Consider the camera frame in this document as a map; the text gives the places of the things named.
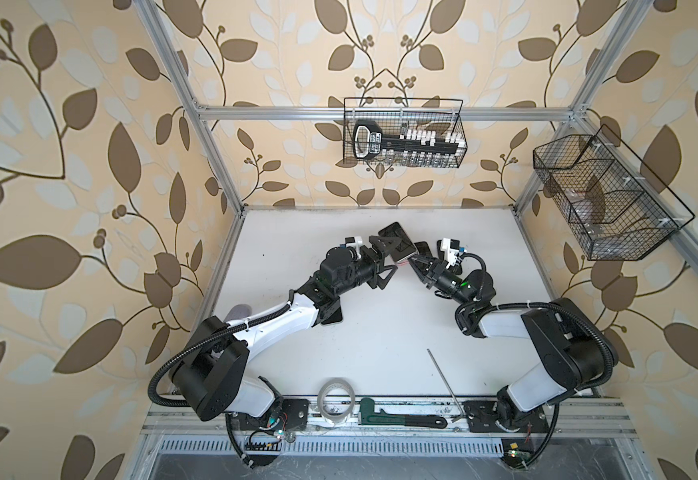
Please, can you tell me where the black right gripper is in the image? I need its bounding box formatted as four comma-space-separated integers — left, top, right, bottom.
408, 253, 472, 312

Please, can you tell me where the black phone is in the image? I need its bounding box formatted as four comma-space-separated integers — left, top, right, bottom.
322, 306, 343, 325
414, 241, 433, 258

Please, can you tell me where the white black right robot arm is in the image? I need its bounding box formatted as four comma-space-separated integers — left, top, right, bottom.
409, 252, 619, 470

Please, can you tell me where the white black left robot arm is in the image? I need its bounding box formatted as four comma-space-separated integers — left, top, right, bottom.
147, 236, 401, 438

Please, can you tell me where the black socket set holder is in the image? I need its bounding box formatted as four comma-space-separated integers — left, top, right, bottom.
349, 120, 467, 163

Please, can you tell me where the grey fabric pouch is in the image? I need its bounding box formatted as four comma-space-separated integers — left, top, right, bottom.
224, 304, 252, 323

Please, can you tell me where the green black pipe wrench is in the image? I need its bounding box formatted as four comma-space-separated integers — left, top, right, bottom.
359, 397, 448, 429

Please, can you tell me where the thin metal rod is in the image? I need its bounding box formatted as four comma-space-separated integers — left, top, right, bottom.
426, 348, 467, 422

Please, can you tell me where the clear tape roll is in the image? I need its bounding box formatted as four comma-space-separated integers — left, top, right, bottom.
316, 378, 356, 425

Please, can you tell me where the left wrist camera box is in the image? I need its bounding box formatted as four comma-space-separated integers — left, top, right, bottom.
342, 236, 364, 253

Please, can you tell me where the black wire basket back wall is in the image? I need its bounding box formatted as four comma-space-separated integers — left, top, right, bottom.
342, 96, 468, 169

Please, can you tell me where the black wire basket wall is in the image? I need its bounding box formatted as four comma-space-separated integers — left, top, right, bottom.
342, 96, 468, 169
533, 124, 696, 262

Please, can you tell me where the black wire basket right wall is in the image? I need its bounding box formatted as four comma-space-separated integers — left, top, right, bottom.
533, 124, 696, 262

